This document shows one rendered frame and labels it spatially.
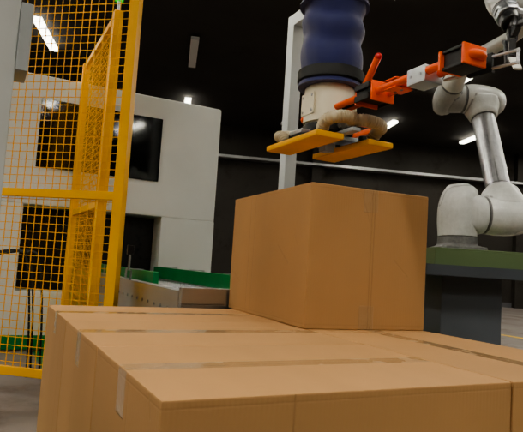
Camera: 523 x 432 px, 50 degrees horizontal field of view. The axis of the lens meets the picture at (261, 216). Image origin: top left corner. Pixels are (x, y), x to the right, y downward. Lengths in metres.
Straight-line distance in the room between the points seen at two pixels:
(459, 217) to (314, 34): 0.93
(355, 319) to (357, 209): 0.31
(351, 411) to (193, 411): 0.23
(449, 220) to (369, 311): 0.81
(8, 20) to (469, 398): 2.36
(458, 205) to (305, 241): 0.95
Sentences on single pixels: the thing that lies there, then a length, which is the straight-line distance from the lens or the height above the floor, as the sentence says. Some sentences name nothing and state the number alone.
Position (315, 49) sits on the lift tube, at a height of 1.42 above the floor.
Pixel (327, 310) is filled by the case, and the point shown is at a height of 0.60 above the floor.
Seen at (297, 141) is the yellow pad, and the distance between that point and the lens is 1.79.
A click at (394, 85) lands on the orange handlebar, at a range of 1.63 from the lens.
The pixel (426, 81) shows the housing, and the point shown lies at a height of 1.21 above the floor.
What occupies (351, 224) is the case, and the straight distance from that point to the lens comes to 1.59.
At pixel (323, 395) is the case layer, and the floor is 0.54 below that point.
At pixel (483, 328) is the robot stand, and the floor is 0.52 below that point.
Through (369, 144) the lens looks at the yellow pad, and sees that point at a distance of 1.80.
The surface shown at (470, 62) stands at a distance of 1.44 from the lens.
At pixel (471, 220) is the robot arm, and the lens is 2.35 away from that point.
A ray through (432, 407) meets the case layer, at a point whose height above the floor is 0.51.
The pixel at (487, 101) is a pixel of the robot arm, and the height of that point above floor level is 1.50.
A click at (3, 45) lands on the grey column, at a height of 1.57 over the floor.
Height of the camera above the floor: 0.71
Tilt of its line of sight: 5 degrees up
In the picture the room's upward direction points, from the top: 4 degrees clockwise
